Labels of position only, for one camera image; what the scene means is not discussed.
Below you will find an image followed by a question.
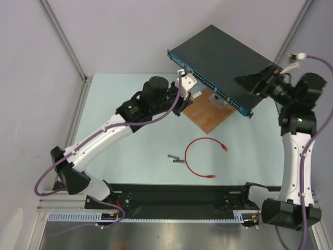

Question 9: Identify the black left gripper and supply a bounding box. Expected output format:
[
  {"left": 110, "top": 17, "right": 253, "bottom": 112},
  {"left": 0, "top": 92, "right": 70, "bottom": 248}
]
[{"left": 150, "top": 81, "right": 192, "bottom": 116}]

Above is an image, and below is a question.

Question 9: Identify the silver SFP module blue latch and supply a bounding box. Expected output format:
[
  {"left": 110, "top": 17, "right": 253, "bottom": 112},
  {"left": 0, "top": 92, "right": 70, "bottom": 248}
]
[{"left": 191, "top": 91, "right": 202, "bottom": 99}]

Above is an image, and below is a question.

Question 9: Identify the silver SFP module black end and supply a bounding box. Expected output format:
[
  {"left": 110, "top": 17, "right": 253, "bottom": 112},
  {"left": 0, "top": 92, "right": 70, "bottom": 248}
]
[{"left": 168, "top": 154, "right": 180, "bottom": 160}]

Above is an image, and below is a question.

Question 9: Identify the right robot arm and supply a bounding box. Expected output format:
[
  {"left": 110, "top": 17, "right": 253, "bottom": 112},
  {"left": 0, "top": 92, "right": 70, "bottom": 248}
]
[{"left": 235, "top": 65, "right": 326, "bottom": 231}]

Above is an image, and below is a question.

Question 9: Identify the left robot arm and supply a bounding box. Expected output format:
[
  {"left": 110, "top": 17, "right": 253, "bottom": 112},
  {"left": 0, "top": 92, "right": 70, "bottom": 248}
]
[{"left": 50, "top": 73, "right": 197, "bottom": 208}]

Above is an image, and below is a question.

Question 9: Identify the wooden base board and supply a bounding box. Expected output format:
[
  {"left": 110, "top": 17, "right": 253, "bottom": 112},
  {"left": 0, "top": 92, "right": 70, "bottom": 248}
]
[{"left": 183, "top": 88, "right": 236, "bottom": 134}]

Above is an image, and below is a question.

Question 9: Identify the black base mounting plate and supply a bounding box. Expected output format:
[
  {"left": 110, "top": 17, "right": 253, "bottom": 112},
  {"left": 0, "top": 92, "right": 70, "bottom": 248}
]
[{"left": 52, "top": 183, "right": 284, "bottom": 220}]

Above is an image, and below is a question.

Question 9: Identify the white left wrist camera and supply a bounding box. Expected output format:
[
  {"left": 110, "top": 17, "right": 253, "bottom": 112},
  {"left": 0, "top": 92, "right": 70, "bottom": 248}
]
[{"left": 175, "top": 69, "right": 197, "bottom": 100}]

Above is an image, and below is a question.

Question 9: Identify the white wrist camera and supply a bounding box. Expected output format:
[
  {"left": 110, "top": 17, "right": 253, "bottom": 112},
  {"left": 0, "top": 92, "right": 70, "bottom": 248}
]
[
  {"left": 280, "top": 53, "right": 307, "bottom": 75},
  {"left": 175, "top": 69, "right": 197, "bottom": 100}
]

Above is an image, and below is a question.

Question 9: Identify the metal stand bracket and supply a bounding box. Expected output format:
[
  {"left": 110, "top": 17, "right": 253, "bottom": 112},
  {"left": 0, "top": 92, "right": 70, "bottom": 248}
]
[{"left": 209, "top": 94, "right": 227, "bottom": 108}]

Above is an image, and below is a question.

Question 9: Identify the blue network switch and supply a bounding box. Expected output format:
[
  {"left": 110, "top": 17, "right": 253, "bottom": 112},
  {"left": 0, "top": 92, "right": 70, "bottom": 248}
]
[{"left": 168, "top": 25, "right": 272, "bottom": 118}]

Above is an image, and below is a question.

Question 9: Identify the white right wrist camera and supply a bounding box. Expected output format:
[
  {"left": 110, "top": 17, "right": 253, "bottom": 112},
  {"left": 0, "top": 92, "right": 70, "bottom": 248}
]
[{"left": 280, "top": 53, "right": 307, "bottom": 75}]

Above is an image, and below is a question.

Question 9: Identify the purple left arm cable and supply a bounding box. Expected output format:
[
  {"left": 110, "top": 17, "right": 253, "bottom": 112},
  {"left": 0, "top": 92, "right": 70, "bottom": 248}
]
[{"left": 34, "top": 71, "right": 184, "bottom": 236}]

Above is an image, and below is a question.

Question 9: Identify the red ethernet patch cable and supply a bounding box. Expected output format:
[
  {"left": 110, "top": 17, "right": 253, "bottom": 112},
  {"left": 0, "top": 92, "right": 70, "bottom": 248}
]
[{"left": 184, "top": 137, "right": 229, "bottom": 179}]

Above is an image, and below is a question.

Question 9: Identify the aluminium frame rail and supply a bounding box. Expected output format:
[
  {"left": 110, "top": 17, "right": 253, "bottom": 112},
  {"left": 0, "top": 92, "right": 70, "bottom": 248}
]
[{"left": 36, "top": 190, "right": 88, "bottom": 211}]

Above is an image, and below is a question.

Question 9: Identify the white slotted cable duct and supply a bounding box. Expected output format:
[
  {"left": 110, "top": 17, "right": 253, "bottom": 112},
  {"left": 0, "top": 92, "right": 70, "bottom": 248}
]
[{"left": 48, "top": 211, "right": 119, "bottom": 222}]

